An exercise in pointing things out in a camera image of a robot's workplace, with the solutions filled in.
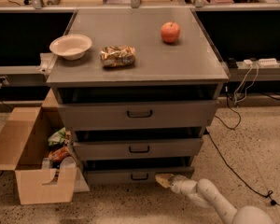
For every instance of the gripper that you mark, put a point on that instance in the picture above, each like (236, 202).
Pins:
(174, 182)

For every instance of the grey bottom drawer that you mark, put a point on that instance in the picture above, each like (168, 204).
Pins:
(135, 170)

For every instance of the grey drawer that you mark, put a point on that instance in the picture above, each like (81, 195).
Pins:
(142, 107)
(135, 170)
(137, 144)

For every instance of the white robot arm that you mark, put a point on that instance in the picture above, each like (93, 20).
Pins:
(205, 194)

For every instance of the grey middle drawer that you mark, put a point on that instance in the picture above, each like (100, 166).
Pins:
(137, 144)

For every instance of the grey top drawer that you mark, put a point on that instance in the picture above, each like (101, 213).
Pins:
(142, 107)

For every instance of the grey drawer cabinet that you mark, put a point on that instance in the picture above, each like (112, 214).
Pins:
(188, 61)

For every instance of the orange snack bag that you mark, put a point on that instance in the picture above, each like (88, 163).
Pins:
(59, 154)

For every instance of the green snack bag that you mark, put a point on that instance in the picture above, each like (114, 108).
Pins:
(57, 138)

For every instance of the shiny snack bag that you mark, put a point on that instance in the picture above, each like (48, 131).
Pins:
(116, 56)

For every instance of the open cardboard box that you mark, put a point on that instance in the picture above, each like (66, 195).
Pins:
(23, 146)

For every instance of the red apple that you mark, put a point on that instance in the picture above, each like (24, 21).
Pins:
(170, 32)

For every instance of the white power strip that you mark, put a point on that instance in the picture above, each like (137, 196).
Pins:
(264, 63)

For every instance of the white paper bowl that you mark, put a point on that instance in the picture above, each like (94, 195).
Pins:
(70, 47)

